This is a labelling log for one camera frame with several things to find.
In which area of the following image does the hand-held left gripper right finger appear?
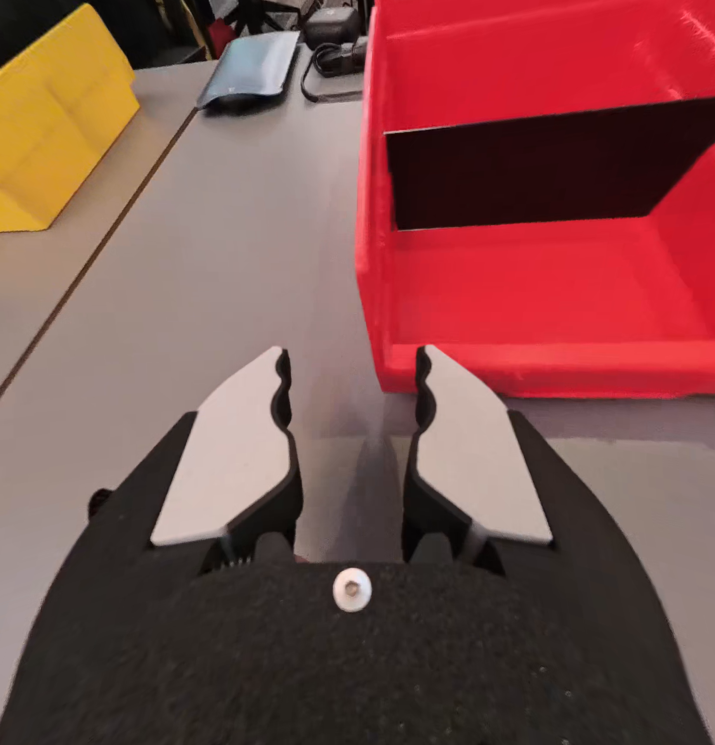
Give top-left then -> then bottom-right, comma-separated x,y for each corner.
402,343 -> 554,565

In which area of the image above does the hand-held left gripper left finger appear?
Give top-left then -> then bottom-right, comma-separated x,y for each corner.
149,346 -> 305,564

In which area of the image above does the red plastic bin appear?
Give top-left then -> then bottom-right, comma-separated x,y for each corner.
355,0 -> 715,401

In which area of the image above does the grey desk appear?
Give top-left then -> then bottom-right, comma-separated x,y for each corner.
0,41 -> 715,745
0,60 -> 219,405

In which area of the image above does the black bin divider panel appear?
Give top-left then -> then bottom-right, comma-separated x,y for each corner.
384,95 -> 715,232

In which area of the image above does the yellow plastic bin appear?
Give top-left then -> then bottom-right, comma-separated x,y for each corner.
0,3 -> 142,235

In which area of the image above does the dark blue pouch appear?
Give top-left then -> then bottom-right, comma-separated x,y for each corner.
196,30 -> 302,113

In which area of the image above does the black power adapter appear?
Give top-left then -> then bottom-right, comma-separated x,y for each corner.
299,5 -> 371,104

